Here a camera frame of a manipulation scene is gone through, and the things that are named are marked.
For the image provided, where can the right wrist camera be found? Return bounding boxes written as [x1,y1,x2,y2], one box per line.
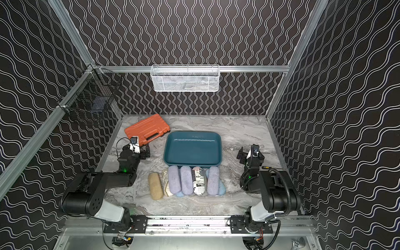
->
[250,144,260,158]

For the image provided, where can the teal plastic storage tray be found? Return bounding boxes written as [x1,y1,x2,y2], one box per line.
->
[164,131,223,168]

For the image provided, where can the light blue glasses case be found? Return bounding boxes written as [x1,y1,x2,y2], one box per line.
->
[175,191,185,198]
[205,169,226,196]

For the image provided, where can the orange plastic tool case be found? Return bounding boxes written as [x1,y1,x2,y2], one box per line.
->
[125,114,170,146]

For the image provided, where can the tan fabric glasses case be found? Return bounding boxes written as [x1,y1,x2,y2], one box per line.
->
[148,172,164,201]

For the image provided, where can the cream map print glasses case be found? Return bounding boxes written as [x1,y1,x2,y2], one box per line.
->
[161,169,174,197]

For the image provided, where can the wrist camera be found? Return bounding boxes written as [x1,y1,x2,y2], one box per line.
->
[130,136,140,154]
[250,144,260,158]

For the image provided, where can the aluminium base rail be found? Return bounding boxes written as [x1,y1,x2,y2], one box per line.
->
[62,214,313,235]

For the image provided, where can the newspaper print glasses case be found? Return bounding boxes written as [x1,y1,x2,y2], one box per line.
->
[192,167,206,196]

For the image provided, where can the black wire mesh basket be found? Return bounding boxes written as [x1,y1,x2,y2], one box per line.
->
[58,65,123,126]

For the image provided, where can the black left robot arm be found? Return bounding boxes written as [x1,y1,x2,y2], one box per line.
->
[60,144,151,232]

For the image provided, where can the white wire mesh basket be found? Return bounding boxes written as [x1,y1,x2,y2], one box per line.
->
[150,65,220,92]

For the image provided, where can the lavender fabric glasses case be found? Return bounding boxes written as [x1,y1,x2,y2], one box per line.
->
[180,166,194,195]
[207,167,220,196]
[168,166,181,194]

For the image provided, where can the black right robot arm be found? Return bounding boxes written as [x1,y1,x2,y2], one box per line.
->
[236,144,301,233]

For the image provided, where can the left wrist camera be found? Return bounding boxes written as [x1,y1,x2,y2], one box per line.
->
[130,136,140,154]

